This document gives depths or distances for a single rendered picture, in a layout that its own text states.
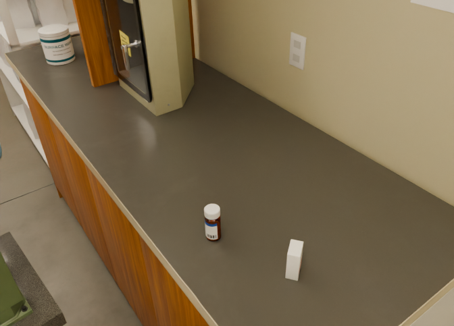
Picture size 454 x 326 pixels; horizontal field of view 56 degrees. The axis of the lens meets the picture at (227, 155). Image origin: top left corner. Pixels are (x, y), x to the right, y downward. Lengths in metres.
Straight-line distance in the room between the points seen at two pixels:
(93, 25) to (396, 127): 1.16
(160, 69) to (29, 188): 1.70
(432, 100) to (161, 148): 0.80
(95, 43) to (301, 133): 0.88
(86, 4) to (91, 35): 0.12
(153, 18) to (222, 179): 0.57
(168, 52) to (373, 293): 0.99
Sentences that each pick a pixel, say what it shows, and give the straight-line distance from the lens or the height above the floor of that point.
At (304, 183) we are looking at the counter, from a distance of 1.24.
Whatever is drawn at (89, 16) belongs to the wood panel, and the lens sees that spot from 1.77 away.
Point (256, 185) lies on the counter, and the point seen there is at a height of 0.94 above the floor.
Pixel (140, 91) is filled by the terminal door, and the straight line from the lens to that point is 1.60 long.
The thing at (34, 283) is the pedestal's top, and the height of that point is 0.94.
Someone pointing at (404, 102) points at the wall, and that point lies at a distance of 1.28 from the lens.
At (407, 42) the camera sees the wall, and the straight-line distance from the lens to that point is 1.23.
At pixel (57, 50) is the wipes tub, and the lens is 2.11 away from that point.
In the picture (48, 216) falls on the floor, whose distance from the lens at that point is 2.73.
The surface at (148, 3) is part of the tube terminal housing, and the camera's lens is 1.43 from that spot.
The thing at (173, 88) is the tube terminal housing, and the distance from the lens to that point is 1.57.
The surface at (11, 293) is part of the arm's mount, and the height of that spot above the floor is 1.02.
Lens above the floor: 1.72
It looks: 36 degrees down
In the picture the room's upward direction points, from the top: 2 degrees counter-clockwise
